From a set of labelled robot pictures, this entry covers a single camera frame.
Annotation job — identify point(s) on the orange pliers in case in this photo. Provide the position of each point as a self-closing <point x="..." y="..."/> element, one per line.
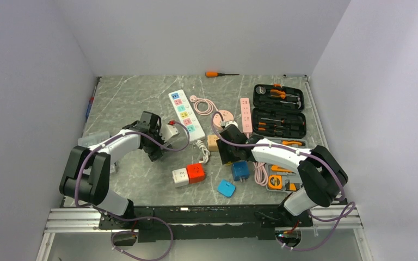
<point x="277" y="94"/>

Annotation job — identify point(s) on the white cube adapter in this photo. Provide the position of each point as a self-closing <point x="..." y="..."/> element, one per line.
<point x="180" y="177"/>

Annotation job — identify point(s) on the red cube adapter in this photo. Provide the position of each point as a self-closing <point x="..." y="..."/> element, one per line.
<point x="195" y="173"/>

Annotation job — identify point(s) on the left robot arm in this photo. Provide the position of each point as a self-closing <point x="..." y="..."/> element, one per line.
<point x="94" y="188"/>

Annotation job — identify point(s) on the white power strip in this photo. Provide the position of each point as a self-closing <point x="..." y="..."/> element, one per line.
<point x="186" y="115"/>

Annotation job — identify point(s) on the pink power strip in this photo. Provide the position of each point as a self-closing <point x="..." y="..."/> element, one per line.
<point x="247" y="126"/>

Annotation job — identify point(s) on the dark blue cube adapter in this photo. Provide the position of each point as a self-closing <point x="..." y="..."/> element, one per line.
<point x="240" y="171"/>

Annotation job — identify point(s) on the clear plastic screw box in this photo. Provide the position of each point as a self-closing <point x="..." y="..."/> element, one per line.
<point x="94" y="139"/>

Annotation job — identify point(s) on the grey tool tray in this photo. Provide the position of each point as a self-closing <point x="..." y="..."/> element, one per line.
<point x="291" y="181"/>

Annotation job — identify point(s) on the blue red pen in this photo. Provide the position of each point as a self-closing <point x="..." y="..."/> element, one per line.
<point x="90" y="103"/>

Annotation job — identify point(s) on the orange handled screwdriver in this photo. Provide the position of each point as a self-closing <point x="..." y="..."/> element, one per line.
<point x="214" y="74"/>

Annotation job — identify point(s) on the light blue cube adapter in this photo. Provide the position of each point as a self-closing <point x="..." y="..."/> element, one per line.
<point x="226" y="188"/>

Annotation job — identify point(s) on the black tool case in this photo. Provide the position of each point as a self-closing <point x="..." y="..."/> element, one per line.
<point x="276" y="117"/>

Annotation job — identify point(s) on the orange tape measure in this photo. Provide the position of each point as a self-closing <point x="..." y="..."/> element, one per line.
<point x="275" y="182"/>

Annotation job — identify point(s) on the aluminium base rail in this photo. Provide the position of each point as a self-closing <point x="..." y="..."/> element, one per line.
<point x="87" y="220"/>

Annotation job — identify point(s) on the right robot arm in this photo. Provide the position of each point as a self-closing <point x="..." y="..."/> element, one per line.
<point x="322" y="177"/>

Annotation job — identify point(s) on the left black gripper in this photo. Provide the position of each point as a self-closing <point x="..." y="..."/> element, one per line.
<point x="154" y="153"/>

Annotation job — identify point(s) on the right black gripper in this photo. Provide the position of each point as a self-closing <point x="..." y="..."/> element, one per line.
<point x="225" y="155"/>

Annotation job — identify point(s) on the beige cube adapter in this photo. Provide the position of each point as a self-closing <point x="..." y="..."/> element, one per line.
<point x="212" y="143"/>

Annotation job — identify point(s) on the orange utility knife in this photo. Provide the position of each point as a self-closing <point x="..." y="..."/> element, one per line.
<point x="276" y="168"/>

